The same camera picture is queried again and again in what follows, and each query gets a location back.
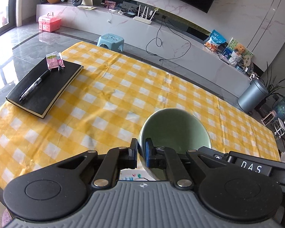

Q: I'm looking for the white Fruity painted plate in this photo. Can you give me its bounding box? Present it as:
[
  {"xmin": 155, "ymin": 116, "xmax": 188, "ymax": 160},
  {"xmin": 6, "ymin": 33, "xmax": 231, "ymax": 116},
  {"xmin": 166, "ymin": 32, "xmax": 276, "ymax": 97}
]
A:
[{"xmin": 119, "ymin": 169, "xmax": 155, "ymax": 181}]

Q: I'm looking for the green ceramic bowl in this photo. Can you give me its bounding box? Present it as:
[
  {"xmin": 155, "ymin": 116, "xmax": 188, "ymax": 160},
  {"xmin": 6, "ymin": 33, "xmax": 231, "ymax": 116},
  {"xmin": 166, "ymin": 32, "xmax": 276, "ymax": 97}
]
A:
[{"xmin": 138, "ymin": 108, "xmax": 212, "ymax": 180}]

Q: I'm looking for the yellow checkered tablecloth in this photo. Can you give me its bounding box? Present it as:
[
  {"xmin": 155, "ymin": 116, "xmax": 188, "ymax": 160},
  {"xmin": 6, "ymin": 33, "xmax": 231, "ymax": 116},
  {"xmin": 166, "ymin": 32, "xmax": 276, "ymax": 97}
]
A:
[{"xmin": 0, "ymin": 42, "xmax": 280, "ymax": 187}]

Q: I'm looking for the pink small heater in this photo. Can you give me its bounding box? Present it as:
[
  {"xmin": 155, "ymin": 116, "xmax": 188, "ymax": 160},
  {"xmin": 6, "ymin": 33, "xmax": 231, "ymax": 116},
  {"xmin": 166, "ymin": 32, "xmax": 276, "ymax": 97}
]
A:
[{"xmin": 261, "ymin": 110, "xmax": 277, "ymax": 127}]

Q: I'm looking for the blue water bottle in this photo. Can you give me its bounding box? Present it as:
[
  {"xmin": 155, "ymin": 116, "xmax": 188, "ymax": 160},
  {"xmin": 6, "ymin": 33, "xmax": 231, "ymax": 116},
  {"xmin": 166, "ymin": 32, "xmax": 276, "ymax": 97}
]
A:
[{"xmin": 274, "ymin": 101, "xmax": 285, "ymax": 120}]

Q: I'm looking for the grey trash bin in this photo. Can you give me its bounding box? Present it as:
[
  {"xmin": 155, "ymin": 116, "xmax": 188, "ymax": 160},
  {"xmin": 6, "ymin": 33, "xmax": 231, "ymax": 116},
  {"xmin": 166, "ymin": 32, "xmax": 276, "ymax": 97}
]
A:
[{"xmin": 237, "ymin": 79, "xmax": 268, "ymax": 113}]

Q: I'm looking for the green potted plant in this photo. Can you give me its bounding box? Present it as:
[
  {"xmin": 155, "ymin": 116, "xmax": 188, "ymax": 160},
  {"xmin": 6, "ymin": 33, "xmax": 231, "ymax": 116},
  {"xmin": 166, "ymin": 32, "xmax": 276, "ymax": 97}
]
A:
[{"xmin": 258, "ymin": 62, "xmax": 285, "ymax": 110}]

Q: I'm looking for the black notebook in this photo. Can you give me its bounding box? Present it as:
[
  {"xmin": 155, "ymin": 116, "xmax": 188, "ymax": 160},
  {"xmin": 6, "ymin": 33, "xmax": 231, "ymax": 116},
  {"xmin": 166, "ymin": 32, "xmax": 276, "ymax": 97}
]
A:
[{"xmin": 6, "ymin": 59, "xmax": 83, "ymax": 118}]

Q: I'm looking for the black pen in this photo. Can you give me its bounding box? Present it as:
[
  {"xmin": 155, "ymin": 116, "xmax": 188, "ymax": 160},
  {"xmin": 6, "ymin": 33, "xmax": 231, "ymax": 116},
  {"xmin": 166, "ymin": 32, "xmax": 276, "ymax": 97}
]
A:
[{"xmin": 19, "ymin": 69, "xmax": 51, "ymax": 101}]

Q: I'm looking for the blue plastic stool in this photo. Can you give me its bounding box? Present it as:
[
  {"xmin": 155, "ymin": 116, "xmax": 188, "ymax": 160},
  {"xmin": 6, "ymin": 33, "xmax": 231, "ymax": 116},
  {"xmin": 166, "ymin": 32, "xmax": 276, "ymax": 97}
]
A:
[{"xmin": 97, "ymin": 33, "xmax": 124, "ymax": 52}]

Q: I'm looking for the pink binder clip packet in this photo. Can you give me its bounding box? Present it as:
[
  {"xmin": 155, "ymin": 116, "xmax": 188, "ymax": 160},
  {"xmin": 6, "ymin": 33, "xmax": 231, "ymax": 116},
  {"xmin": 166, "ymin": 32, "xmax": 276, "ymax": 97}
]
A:
[{"xmin": 46, "ymin": 51, "xmax": 65, "ymax": 71}]

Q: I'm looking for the blue snack bag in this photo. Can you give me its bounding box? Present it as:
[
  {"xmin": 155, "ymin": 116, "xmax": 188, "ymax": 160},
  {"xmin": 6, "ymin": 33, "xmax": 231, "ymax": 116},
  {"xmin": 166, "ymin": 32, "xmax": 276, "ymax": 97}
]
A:
[{"xmin": 204, "ymin": 30, "xmax": 226, "ymax": 52}]

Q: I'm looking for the teddy bear toy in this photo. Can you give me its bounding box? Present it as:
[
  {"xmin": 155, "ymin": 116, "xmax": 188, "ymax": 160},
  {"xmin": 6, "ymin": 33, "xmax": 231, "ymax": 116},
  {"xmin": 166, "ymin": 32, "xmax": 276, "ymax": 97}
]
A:
[{"xmin": 234, "ymin": 43, "xmax": 246, "ymax": 57}]

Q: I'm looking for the white wifi router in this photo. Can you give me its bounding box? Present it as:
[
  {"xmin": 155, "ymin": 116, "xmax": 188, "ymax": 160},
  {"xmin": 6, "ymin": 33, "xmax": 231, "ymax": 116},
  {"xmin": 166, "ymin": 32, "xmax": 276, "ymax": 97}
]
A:
[{"xmin": 133, "ymin": 5, "xmax": 158, "ymax": 25}]

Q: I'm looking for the pink storage box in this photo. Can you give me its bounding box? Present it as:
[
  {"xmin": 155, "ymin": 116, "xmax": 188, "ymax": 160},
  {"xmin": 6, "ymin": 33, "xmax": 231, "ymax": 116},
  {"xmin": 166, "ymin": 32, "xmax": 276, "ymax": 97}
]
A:
[{"xmin": 38, "ymin": 12, "xmax": 61, "ymax": 32}]

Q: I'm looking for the black cable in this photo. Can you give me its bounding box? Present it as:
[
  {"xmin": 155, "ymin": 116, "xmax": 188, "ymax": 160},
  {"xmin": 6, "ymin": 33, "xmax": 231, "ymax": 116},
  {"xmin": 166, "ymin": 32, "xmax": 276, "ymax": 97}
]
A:
[{"xmin": 145, "ymin": 16, "xmax": 192, "ymax": 61}]

